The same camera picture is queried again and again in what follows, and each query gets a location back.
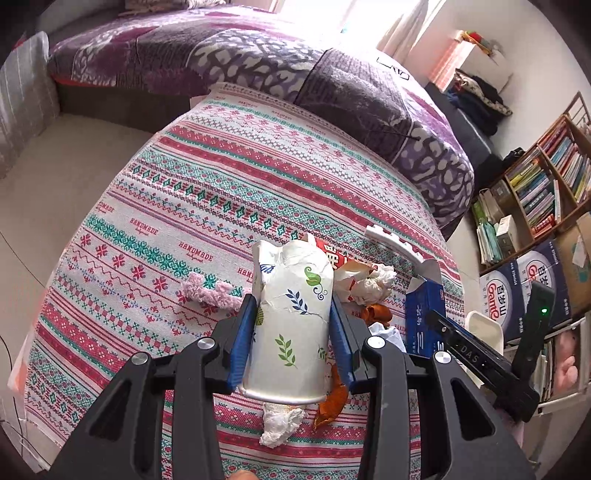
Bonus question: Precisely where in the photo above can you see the pale curtain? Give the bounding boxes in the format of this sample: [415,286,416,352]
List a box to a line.
[375,0,440,57]

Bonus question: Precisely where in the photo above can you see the dark bed frame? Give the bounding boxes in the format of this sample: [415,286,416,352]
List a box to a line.
[54,80,197,136]

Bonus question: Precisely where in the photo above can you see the grey striped cushion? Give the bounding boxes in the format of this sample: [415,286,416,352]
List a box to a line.
[0,32,62,180]

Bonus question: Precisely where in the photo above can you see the pink fuzzy strip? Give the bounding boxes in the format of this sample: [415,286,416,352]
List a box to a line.
[181,272,245,311]

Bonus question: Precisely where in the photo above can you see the long orange peel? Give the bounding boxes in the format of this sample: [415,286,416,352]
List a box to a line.
[313,364,348,431]

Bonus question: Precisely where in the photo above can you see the stack of thin books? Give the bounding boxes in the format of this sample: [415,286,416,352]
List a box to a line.
[472,189,504,265]

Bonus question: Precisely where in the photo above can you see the black bench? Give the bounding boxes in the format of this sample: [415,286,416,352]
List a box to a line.
[424,80,505,186]

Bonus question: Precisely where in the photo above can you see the wooden bookshelf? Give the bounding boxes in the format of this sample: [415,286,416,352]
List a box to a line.
[471,91,591,278]

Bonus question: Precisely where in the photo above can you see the white toothed plastic piece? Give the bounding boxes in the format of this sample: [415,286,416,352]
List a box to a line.
[365,225,424,280]

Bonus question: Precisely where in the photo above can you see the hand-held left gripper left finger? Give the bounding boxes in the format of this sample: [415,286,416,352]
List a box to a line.
[44,294,258,480]

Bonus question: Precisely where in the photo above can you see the small orange peel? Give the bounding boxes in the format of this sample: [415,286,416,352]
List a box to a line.
[360,302,393,326]

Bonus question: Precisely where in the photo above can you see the colourful toys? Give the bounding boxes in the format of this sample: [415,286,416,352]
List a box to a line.
[456,30,498,54]

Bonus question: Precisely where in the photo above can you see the blue printed carton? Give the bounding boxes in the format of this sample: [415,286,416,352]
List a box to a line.
[516,237,573,324]
[479,261,525,344]

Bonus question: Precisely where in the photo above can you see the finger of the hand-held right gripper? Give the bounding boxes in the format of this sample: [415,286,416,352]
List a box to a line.
[424,308,505,371]

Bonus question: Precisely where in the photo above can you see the brown cardboard box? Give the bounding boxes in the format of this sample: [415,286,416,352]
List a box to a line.
[554,212,591,315]

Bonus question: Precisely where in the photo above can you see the row of colourful books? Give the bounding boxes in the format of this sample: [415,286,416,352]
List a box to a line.
[539,120,591,205]
[508,157,562,237]

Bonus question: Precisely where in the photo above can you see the pile of folded clothes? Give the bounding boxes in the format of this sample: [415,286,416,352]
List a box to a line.
[450,69,513,136]

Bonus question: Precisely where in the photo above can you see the purple patterned bed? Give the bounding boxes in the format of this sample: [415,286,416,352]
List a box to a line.
[46,9,476,228]

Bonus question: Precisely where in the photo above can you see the blue carton box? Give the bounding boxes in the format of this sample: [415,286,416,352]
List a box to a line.
[404,258,446,355]

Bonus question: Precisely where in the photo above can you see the patterned woven tablecloth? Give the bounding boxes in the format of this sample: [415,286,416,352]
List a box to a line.
[18,83,467,480]

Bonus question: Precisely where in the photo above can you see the white plastic bin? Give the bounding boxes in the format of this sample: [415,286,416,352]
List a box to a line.
[464,311,505,352]

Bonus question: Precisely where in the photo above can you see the small white box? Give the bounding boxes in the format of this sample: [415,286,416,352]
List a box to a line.
[495,215,520,256]

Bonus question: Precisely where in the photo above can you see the leaf print paper cup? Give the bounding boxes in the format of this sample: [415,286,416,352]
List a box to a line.
[239,239,335,408]

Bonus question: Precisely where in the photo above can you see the crumpled white tissue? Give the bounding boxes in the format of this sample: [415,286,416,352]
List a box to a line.
[368,322,408,355]
[259,402,306,448]
[351,264,398,306]

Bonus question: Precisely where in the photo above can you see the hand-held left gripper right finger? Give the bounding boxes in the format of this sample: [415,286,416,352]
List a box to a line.
[328,295,536,480]

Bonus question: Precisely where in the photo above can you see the red snack wrapper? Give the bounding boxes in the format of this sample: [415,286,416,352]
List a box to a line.
[305,233,372,303]

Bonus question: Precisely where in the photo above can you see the bright window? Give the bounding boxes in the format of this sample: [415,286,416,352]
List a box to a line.
[270,0,416,43]

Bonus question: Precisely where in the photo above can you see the black cord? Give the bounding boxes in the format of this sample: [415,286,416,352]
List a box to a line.
[375,56,411,80]

